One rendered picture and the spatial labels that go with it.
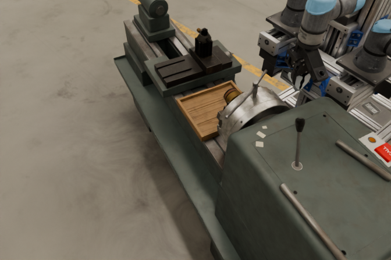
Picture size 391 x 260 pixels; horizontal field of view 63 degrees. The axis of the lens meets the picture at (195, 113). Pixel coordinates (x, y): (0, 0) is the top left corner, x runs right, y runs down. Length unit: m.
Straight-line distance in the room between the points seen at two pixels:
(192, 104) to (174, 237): 0.98
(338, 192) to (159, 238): 1.46
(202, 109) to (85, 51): 2.27
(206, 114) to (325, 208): 0.87
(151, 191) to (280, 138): 1.48
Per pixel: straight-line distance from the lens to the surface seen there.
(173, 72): 1.84
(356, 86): 1.74
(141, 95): 2.34
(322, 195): 1.11
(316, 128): 1.27
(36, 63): 3.80
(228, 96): 1.51
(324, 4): 0.98
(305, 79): 1.16
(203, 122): 1.69
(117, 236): 2.37
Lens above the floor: 2.16
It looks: 48 degrees down
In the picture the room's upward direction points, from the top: 1 degrees clockwise
